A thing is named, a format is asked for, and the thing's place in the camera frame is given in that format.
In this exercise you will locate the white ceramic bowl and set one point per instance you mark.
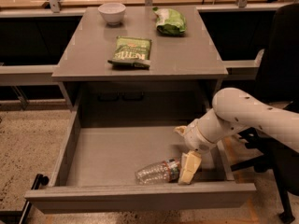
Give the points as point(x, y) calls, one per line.
point(112, 13)

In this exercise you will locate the light green chip bag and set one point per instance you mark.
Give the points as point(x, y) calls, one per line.
point(169, 21)

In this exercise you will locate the clear plastic water bottle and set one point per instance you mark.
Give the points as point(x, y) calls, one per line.
point(160, 172)

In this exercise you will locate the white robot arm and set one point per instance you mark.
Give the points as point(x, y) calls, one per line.
point(233, 111)

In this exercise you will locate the grey open drawer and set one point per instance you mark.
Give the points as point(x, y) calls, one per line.
point(111, 136)

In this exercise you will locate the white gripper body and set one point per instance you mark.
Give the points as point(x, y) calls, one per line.
point(195, 139)

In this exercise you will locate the grey counter cabinet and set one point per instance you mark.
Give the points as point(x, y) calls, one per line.
point(190, 56)

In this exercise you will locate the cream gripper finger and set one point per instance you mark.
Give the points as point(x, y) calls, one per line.
point(190, 162)
point(181, 130)

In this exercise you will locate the dark green kettle chip bag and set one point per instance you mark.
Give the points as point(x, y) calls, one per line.
point(132, 51)

